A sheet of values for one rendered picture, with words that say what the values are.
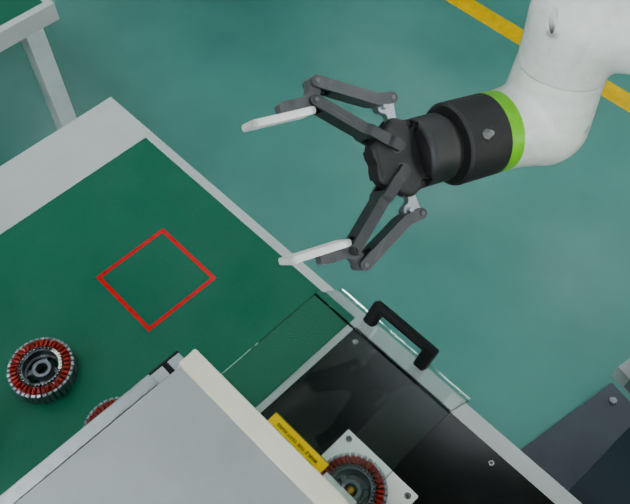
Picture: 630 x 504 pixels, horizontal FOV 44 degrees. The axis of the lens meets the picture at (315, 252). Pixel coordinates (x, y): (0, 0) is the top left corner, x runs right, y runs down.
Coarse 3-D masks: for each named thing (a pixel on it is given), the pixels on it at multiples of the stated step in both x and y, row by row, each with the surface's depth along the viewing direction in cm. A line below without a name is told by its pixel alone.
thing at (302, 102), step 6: (306, 84) 77; (306, 90) 77; (312, 90) 77; (318, 90) 77; (306, 96) 76; (282, 102) 75; (288, 102) 76; (294, 102) 76; (300, 102) 76; (306, 102) 76; (276, 108) 76; (282, 108) 75; (288, 108) 76; (294, 108) 76; (300, 108) 76
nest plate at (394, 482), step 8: (392, 472) 121; (392, 480) 120; (400, 480) 120; (392, 488) 120; (400, 488) 120; (408, 488) 120; (392, 496) 119; (400, 496) 119; (408, 496) 119; (416, 496) 119
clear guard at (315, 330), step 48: (288, 336) 102; (336, 336) 102; (384, 336) 106; (240, 384) 99; (288, 384) 99; (336, 384) 99; (384, 384) 99; (432, 384) 101; (336, 432) 95; (384, 432) 95; (336, 480) 92
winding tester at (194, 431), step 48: (192, 384) 72; (144, 432) 69; (192, 432) 69; (240, 432) 69; (48, 480) 67; (96, 480) 67; (144, 480) 67; (192, 480) 67; (240, 480) 67; (288, 480) 67
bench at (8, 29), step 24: (0, 0) 187; (24, 0) 187; (48, 0) 187; (0, 24) 182; (24, 24) 185; (48, 24) 190; (0, 48) 184; (24, 48) 199; (48, 48) 198; (48, 72) 203; (48, 96) 210; (72, 120) 220
